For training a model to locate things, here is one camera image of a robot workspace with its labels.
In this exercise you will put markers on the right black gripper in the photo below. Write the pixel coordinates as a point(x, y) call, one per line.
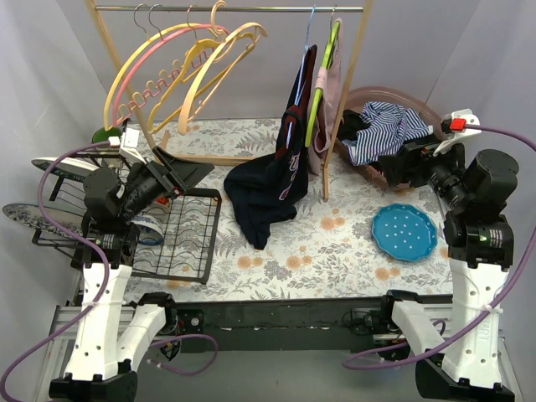
point(413, 161)

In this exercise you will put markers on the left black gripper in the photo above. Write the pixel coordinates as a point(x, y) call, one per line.
point(168, 176)

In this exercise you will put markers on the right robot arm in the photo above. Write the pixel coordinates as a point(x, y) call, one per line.
point(480, 247)

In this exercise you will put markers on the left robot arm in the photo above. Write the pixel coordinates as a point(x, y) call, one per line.
point(103, 364)

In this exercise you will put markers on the navy basketball tank top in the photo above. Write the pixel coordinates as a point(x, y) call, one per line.
point(263, 191)

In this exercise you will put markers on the pink round hanger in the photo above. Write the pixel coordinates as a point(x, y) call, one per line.
point(138, 75)

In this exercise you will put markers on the yellow round hanger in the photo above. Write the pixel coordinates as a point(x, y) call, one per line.
point(114, 112)

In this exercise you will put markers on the yellow notched hanger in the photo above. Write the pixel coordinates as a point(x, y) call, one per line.
point(204, 66)

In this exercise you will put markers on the beige wooden hanger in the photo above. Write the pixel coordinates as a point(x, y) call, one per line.
point(233, 47)

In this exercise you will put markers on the lime green hanger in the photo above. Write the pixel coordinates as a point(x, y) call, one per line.
point(330, 54)

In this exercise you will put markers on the light blue hanger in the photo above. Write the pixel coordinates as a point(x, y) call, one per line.
point(301, 74)

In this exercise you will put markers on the pink laundry basket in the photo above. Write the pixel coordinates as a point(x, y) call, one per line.
point(358, 97)

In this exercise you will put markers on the blue white striped shirt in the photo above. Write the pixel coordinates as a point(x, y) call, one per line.
point(390, 126)

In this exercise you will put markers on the blue dotted plate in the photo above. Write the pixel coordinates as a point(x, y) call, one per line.
point(404, 232)

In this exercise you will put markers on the blue white floral bowl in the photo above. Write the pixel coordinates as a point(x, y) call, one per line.
point(151, 233)

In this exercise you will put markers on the black garment in basket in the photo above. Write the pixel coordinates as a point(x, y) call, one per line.
point(350, 125)

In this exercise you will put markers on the green floral mug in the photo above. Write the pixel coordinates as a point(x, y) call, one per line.
point(103, 134)

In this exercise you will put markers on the white plate in rack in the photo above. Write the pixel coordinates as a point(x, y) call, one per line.
point(69, 165)

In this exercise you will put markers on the floral tablecloth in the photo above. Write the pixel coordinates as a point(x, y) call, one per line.
point(326, 251)

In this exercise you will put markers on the pink garment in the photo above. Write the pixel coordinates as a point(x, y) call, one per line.
point(326, 116)

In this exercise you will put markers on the blue floral plate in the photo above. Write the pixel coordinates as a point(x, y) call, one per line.
point(30, 215)

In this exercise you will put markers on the black wire dish rack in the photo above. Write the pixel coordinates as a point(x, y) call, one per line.
point(189, 224)

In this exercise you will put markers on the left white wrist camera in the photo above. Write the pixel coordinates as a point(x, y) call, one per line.
point(127, 143)

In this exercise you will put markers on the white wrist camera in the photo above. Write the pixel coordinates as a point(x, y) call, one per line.
point(127, 143)
point(458, 126)

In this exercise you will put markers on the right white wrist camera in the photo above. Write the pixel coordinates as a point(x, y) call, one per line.
point(458, 126)

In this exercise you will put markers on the black aluminium base frame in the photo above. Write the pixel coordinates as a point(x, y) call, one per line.
point(316, 324)

